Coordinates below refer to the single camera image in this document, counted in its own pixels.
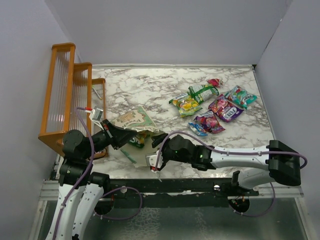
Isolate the white pen in rack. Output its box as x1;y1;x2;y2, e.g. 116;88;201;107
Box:
91;86;103;100

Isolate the purple Fox's candy bag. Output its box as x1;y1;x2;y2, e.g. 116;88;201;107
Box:
208;94;244;123

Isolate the yellow green Fox's candy bag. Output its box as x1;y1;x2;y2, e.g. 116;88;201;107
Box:
169;92;202;118

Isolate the green Fox's mint candy bag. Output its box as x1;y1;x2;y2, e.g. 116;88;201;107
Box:
224;85;258;109

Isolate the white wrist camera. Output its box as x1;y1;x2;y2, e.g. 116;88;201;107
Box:
89;106;104;122
145;151;166;173

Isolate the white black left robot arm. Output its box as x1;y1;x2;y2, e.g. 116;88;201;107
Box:
46;120;137;240

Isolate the green paper gift bag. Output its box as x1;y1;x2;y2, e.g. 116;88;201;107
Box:
111;106;164;171

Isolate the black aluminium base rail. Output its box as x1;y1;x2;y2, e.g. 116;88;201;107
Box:
41;177;301;208

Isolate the small red snack packet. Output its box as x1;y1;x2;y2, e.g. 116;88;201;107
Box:
207;78;224;88

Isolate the purple red fruit candy bag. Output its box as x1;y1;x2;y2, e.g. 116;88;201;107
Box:
194;110;225;134

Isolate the orange wooden tiered rack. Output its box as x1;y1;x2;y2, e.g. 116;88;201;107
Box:
38;42;106;156

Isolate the blue Oreo snack pack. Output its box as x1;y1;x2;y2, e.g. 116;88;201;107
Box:
188;122;208;137

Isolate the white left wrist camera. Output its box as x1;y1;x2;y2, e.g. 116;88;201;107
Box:
89;106;104;122

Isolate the green snack pouch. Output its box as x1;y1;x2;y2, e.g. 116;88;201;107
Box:
188;84;220;104

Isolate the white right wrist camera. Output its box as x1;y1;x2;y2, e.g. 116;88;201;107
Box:
145;151;166;173

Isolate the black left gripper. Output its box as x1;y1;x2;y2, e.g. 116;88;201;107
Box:
83;118;139;159

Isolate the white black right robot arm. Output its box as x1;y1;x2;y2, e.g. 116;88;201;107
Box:
145;132;301;196

